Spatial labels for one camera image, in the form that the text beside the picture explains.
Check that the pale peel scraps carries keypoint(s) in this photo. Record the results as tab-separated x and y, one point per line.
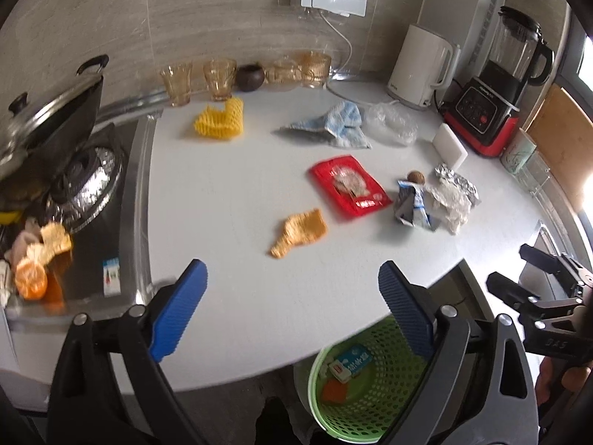
25	245

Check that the wooden cutting board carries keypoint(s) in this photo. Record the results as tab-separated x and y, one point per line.
563	148

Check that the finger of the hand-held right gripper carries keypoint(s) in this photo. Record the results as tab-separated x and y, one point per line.
553	264
512	292

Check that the white ribbed appliance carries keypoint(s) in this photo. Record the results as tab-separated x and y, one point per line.
484	14

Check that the dark brown round bowl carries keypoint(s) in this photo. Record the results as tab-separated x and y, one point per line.
250	78

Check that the white electric kettle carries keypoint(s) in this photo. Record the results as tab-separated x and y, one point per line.
419	67

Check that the white sticker label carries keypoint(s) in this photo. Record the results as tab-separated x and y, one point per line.
111	277

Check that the black wok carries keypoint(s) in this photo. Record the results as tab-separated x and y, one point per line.
76	116

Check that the black red blender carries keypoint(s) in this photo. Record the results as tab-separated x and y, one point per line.
486	106

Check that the brown nut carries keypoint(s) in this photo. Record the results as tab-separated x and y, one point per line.
416	177

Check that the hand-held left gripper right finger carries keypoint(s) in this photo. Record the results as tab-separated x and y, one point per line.
403	306

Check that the clear plastic wrap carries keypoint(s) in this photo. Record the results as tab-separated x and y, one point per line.
451	208

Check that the clear glass holder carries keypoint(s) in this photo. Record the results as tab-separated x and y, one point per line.
537	176

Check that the window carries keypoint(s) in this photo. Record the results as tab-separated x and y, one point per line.
581	51

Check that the blue white milk carton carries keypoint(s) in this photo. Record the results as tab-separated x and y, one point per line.
354	360

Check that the foil burner liner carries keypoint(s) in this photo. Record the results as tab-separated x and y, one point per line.
99	185

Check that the green plastic waste basket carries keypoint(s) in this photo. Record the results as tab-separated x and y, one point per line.
375	408

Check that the clear plastic bag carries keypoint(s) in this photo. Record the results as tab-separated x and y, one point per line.
391	123

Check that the small white red packet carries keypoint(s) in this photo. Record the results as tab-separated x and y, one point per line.
338	371

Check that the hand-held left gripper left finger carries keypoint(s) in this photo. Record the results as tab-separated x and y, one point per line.
180	310

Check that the white sponge block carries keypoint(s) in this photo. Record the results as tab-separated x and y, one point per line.
450	146

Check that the orange wrapper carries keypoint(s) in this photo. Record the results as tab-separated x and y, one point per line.
334	390

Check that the clear measuring cup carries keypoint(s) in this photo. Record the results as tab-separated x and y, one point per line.
518	150

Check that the aluminium foil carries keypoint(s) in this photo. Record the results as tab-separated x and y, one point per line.
458	181

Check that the orange foam fruit net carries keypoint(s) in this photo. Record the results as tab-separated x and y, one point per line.
301	229

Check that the glass wok lid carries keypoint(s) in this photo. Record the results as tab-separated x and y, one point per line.
41	120

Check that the blue white dish cloth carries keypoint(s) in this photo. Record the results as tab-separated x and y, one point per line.
340	120

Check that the person's right hand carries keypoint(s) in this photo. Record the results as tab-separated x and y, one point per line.
549	378

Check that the red snack packet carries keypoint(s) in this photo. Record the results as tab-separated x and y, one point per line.
350	185

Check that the peeled orange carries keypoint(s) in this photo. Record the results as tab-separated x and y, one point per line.
31	280

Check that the yellow foam fruit net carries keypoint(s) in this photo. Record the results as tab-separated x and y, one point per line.
220	120

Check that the gas stove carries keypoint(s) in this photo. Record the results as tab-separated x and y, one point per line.
88	250

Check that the orange peel piece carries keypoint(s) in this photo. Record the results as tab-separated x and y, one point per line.
56	237

